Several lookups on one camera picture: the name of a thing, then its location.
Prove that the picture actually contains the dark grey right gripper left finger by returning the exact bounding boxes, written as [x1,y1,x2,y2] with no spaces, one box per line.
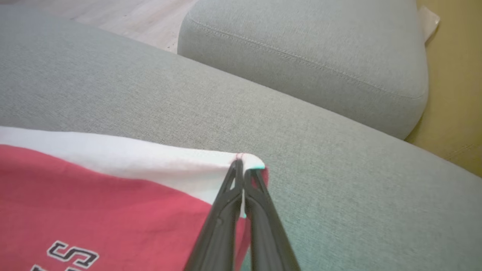
[184,160,245,271]

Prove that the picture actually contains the grey fabric sofa seat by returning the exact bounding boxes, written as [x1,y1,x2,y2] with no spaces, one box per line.
[0,4,482,271]

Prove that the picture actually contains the grey seamed sofa cushion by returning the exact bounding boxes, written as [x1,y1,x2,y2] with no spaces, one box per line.
[177,0,429,140]

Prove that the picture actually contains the yellow sofa backrest cushion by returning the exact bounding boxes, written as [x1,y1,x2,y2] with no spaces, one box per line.
[406,0,482,178]

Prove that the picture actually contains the red and white shirt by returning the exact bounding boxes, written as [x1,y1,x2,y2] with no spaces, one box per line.
[0,126,270,271]

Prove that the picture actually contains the white sofa label tag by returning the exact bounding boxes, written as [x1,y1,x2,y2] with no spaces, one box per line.
[418,5,441,41]

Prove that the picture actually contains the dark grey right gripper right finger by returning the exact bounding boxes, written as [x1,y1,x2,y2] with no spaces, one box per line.
[244,169,301,271]

